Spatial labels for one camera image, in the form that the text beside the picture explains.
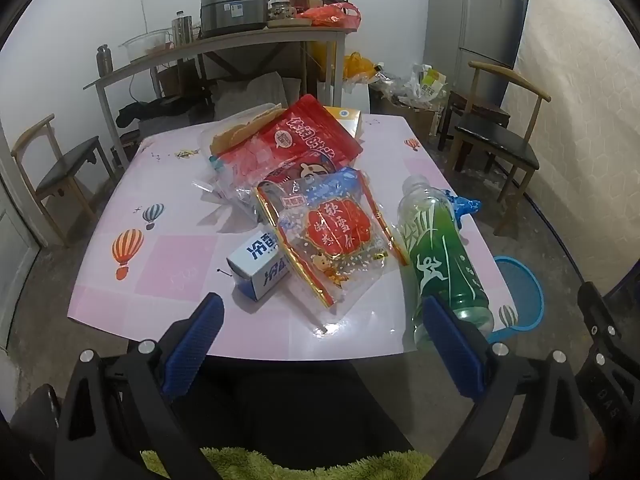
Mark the brown cardboard box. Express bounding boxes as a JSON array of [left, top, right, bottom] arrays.
[[400, 105, 441, 136]]

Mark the white cabinet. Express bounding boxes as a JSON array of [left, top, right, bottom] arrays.
[[317, 80, 371, 113]]

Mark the beige mattress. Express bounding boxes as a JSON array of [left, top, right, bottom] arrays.
[[500, 0, 640, 296]]

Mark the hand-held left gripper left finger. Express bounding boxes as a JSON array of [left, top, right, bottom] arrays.
[[52, 292, 226, 480]]

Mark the yellow and white box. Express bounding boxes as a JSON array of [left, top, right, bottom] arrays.
[[322, 106, 363, 141]]

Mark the dark clothing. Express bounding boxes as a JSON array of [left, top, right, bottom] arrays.
[[116, 95, 211, 128]]

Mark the dark red seat chair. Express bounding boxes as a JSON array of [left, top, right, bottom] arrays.
[[437, 90, 512, 151]]

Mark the red plastic bag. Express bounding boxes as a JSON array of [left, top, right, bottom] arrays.
[[300, 2, 362, 30]]

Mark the wooden chair black seat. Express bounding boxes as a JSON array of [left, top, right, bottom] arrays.
[[446, 60, 551, 236], [11, 114, 117, 248]]

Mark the blue and white small box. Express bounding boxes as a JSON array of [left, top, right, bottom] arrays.
[[226, 230, 291, 302]]

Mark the green label plastic bottle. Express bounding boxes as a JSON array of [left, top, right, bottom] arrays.
[[397, 175, 496, 348]]

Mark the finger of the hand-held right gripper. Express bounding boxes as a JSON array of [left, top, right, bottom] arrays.
[[577, 282, 638, 441]]

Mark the grey refrigerator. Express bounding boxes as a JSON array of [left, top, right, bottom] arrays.
[[424, 0, 526, 68]]

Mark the grey side table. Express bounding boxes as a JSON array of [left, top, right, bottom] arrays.
[[82, 27, 357, 171]]

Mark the clear plastic bowl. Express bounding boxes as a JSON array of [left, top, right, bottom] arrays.
[[119, 30, 173, 64]]

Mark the green fuzzy cloth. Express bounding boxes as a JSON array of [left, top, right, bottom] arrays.
[[140, 447, 436, 480]]

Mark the yellow plastic bag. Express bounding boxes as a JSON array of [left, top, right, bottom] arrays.
[[342, 51, 377, 81]]

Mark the grey electric cooker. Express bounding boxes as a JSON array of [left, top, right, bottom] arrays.
[[200, 0, 269, 38]]

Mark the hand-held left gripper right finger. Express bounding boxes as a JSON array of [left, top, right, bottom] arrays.
[[422, 295, 596, 480]]

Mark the clear bag with bread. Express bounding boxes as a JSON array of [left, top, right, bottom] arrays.
[[200, 102, 283, 201]]

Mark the blue mesh waste bin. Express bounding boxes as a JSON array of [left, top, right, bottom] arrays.
[[487, 256, 545, 346]]

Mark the pile of clear plastic bags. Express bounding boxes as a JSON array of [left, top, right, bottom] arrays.
[[375, 62, 448, 108]]

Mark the metal kettle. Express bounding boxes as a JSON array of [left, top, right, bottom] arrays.
[[171, 10, 197, 46]]

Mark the metal bottle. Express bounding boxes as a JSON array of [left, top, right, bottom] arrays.
[[96, 44, 115, 77]]

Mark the clear snack bag red label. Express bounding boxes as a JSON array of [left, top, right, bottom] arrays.
[[255, 167, 408, 311]]

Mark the green and white package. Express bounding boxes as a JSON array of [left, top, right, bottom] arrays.
[[420, 69, 447, 96]]

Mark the grey cushion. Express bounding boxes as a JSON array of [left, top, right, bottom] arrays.
[[210, 72, 286, 121]]

